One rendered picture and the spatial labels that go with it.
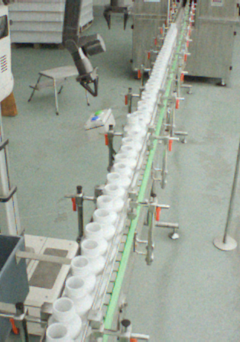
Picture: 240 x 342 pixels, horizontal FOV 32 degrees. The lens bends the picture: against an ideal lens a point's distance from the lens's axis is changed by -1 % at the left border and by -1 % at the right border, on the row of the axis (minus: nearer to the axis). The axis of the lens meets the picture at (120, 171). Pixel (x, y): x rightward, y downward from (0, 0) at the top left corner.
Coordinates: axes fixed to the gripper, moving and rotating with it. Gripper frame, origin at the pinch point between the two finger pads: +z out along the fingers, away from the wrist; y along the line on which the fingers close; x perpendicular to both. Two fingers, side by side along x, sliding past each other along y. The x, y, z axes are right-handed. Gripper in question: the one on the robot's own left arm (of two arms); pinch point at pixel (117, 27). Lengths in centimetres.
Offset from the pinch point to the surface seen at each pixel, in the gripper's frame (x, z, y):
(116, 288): 106, 39, -20
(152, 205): 82, 31, -25
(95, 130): 35.5, 31.2, 1.6
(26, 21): -538, 95, 259
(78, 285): 121, 25, -15
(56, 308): 128, 24, -13
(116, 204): 90, 27, -17
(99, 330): 126, 30, -20
